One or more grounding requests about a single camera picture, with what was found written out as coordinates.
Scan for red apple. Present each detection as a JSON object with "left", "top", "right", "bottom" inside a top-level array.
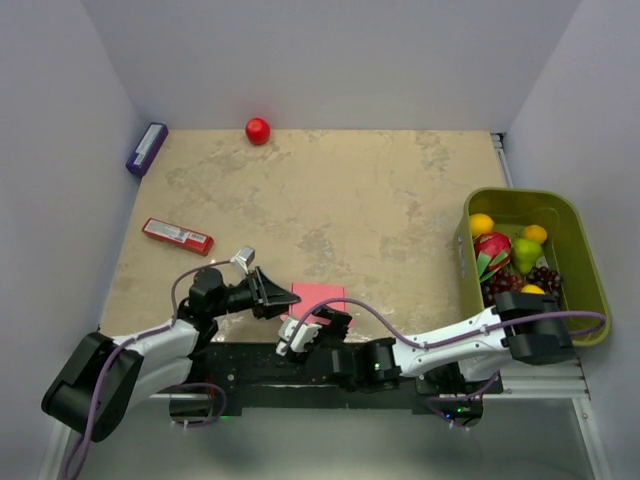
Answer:
[{"left": 245, "top": 117, "right": 271, "bottom": 145}]

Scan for red rectangular carton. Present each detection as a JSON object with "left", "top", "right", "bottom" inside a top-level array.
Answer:
[{"left": 141, "top": 218, "right": 214, "bottom": 256}]

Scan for green pear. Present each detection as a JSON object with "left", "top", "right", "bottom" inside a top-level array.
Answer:
[{"left": 512, "top": 238, "right": 543, "bottom": 275}]

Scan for green plastic bin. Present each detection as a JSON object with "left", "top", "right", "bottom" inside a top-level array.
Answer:
[{"left": 454, "top": 188, "right": 611, "bottom": 348}]

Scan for yellow lemon upper left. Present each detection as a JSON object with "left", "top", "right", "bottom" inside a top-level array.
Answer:
[{"left": 469, "top": 213, "right": 495, "bottom": 238}]

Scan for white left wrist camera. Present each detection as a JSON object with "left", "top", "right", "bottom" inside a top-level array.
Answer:
[{"left": 230, "top": 246, "right": 255, "bottom": 276}]

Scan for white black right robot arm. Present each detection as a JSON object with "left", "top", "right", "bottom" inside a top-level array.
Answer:
[{"left": 276, "top": 293, "right": 575, "bottom": 396}]

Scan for red dragon fruit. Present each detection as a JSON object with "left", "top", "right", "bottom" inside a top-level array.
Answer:
[{"left": 474, "top": 232, "right": 512, "bottom": 282}]

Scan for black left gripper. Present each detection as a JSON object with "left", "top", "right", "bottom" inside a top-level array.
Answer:
[{"left": 210, "top": 266, "right": 300, "bottom": 319}]

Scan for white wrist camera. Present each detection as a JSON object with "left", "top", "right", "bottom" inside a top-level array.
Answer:
[
  {"left": 276, "top": 317, "right": 322, "bottom": 357},
  {"left": 230, "top": 246, "right": 255, "bottom": 276}
]

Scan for dark purple grapes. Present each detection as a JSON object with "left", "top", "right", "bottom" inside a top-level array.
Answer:
[{"left": 481, "top": 266, "right": 563, "bottom": 307}]

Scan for purple rectangular carton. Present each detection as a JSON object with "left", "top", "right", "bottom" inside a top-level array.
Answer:
[{"left": 126, "top": 122, "right": 169, "bottom": 177}]

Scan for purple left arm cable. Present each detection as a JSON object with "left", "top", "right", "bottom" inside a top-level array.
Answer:
[{"left": 60, "top": 259, "right": 236, "bottom": 480}]

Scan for orange fruit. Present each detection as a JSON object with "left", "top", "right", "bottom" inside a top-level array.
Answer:
[{"left": 520, "top": 224, "right": 548, "bottom": 245}]

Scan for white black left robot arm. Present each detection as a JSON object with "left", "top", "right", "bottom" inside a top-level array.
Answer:
[{"left": 41, "top": 262, "right": 301, "bottom": 442}]

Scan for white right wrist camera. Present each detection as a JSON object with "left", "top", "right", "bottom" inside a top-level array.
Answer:
[{"left": 276, "top": 317, "right": 322, "bottom": 357}]

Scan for pink paper box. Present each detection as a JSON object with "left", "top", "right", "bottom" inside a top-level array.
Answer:
[{"left": 279, "top": 282, "right": 347, "bottom": 325}]

